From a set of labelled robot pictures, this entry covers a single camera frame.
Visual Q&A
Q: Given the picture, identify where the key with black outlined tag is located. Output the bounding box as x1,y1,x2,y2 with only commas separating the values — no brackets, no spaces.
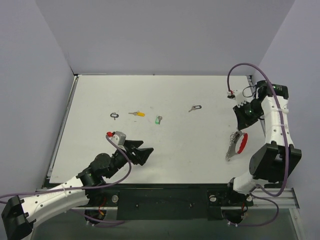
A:
110,112,119,120

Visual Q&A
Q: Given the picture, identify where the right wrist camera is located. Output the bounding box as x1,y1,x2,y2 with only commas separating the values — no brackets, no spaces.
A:
227,90,248,108

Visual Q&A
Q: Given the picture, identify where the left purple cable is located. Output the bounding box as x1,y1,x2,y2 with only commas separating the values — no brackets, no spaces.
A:
0,133,133,228

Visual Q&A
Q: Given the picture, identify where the key with yellow tag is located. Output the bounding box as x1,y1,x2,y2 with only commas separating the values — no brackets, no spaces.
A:
128,111,145,117

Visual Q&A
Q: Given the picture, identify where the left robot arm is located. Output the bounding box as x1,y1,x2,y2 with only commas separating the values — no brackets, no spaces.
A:
1,139,154,240

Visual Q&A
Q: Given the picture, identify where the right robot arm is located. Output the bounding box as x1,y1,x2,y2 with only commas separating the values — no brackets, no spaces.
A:
223,81,302,205

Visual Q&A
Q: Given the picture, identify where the aluminium front rail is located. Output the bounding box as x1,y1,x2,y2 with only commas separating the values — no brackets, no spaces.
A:
29,187,300,211

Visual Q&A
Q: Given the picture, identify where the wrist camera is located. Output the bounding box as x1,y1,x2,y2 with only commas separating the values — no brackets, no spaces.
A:
106,131,127,147
227,90,248,108

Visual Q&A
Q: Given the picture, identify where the key with clear black tag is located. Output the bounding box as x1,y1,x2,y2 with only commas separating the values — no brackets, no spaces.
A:
188,105,202,113

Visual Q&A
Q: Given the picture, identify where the key with green tag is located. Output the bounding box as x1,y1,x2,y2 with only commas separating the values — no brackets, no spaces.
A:
155,115,163,125

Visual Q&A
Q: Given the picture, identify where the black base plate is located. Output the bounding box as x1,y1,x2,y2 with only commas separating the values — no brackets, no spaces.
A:
84,183,253,221

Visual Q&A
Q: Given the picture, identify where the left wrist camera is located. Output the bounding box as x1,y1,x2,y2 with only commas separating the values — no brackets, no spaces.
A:
106,131,127,147

